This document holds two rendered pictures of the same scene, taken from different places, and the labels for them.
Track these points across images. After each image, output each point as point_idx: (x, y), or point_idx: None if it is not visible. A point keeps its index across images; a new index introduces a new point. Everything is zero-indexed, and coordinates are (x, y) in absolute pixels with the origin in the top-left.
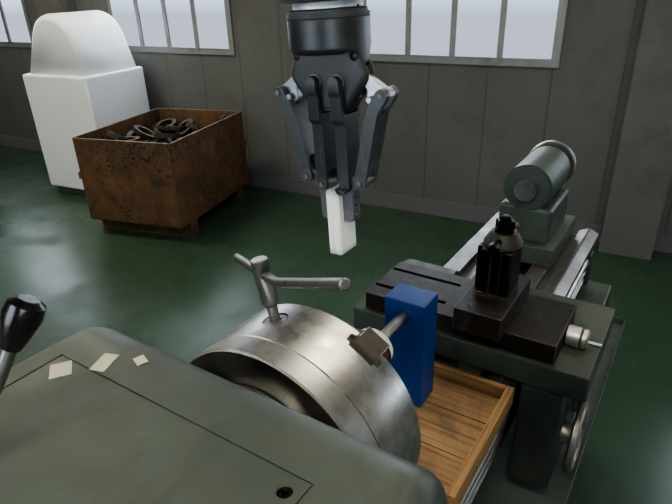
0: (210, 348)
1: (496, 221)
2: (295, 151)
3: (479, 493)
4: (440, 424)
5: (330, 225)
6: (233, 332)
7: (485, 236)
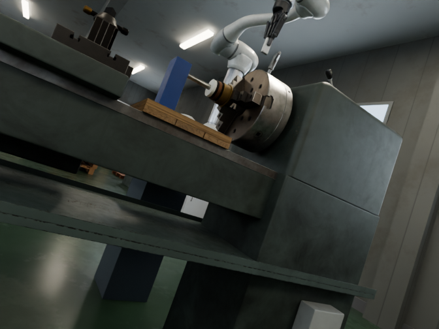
0: (287, 85)
1: (112, 11)
2: (280, 30)
3: (78, 194)
4: None
5: (269, 47)
6: (279, 80)
7: (110, 19)
